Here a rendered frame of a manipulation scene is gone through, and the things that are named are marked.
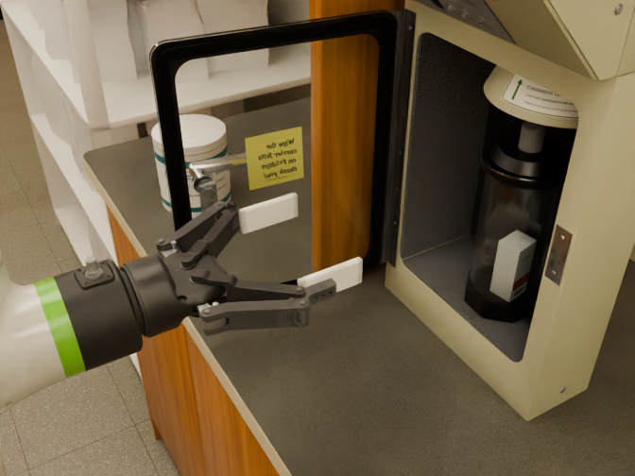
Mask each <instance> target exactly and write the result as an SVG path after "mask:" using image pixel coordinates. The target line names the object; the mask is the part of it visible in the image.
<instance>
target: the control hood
mask: <svg viewBox="0 0 635 476"><path fill-rule="evenodd" d="M412 1H415V2H417V3H419V4H422V5H424V4H423V3H421V2H418V1H416V0H412ZM485 2H486V3H487V4H488V6H489V8H490V9H491V10H492V12H493V13H494V14H495V16H496V17H497V18H498V20H499V21H500V22H501V24H502V25H503V27H504V28H505V29H506V31H507V32H508V34H509V35H510V36H511V38H512V39H513V41H514V42H515V43H513V42H509V41H507V40H505V39H502V38H500V37H498V36H495V35H493V34H491V33H489V32H487V31H485V30H483V29H481V28H478V27H476V26H474V25H470V24H468V23H466V22H463V21H461V20H459V19H456V18H455V17H453V16H451V15H448V14H446V13H444V12H441V11H439V10H437V9H435V8H431V7H429V6H427V5H424V6H426V7H428V8H430V9H433V10H435V11H438V12H440V13H442V14H444V15H447V16H449V17H451V18H454V19H456V20H457V21H459V22H462V23H464V24H466V25H468V26H472V27H474V28H476V29H479V30H481V31H483V32H486V33H488V34H490V35H491V36H494V37H496V38H498V39H500V40H503V41H505V42H507V43H511V44H513V45H515V46H518V47H520V48H522V49H523V50H526V51H528V52H530V53H532V54H535V55H537V56H539V57H541V58H544V59H546V60H550V61H552V62H553V63H555V64H558V65H560V66H562V67H564V68H567V69H569V70H571V71H573V72H576V73H578V74H580V75H582V76H584V77H587V78H590V79H592V80H595V81H597V82H598V81H601V80H604V79H608V78H611V77H613V76H616V73H617V69H618V65H619V61H620V58H621V55H622V51H623V47H624V43H625V39H626V34H627V30H628V26H629V22H630V18H631V14H632V11H633V8H634V4H635V0H485Z"/></svg>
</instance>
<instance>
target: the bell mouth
mask: <svg viewBox="0 0 635 476"><path fill-rule="evenodd" d="M484 93H485V96H486V97H487V99H488V100H489V101H490V102H491V103H492V104H493V105H494V106H495V107H497V108H498V109H500V110H501V111H504V112H506V113H508V114H510V115H512V116H515V117H517V118H520V119H522V120H525V121H528V122H531V123H535V124H539V125H544V126H548V127H554V128H572V129H577V127H578V113H577V110H576V108H575V105H574V104H573V103H572V102H571V101H570V100H569V99H567V98H565V97H563V96H561V95H559V94H557V93H554V92H552V91H550V90H548V89H546V88H543V87H542V86H540V85H538V84H536V83H534V82H532V81H530V80H528V79H526V78H524V77H522V76H518V75H516V74H514V73H512V72H510V71H508V70H507V69H505V68H503V67H501V66H499V65H496V66H495V68H494V69H493V71H492V72H491V74H490V75H489V77H488V79H487V80H486V82H485V84H484Z"/></svg>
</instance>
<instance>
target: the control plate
mask: <svg viewBox="0 0 635 476"><path fill-rule="evenodd" d="M416 1H418V2H421V3H423V4H424V5H427V6H429V7H431V8H433V9H437V10H439V11H441V12H444V13H446V14H448V15H451V16H453V17H455V18H456V19H459V20H461V21H463V22H466V23H468V24H470V25H472V26H476V27H478V28H481V29H483V30H485V31H487V32H489V33H491V34H493V35H495V36H498V37H500V38H502V39H505V40H507V41H509V42H511V43H515V42H514V41H513V39H512V38H511V36H510V35H509V34H508V32H507V31H506V29H505V28H504V27H503V25H502V24H501V22H500V21H499V20H498V18H497V17H496V16H495V14H494V13H493V12H492V10H491V9H490V8H489V6H488V4H487V3H486V2H485V0H438V1H439V3H440V4H441V5H442V6H443V7H444V9H443V8H439V7H437V6H435V5H434V4H433V2H432V1H431V0H416ZM448 3H449V4H450V5H452V6H453V7H454V8H455V9H451V10H450V11H449V10H448V9H447V8H448V5H447V4H448ZM462 9H464V10H466V11H467V12H468V13H469V14H470V16H468V15H467V16H466V17H465V18H464V17H463V16H462V14H463V13H464V12H463V11H462ZM478 17H482V18H483V19H485V21H486V23H482V24H481V25H480V24H478V21H479V18H478Z"/></svg>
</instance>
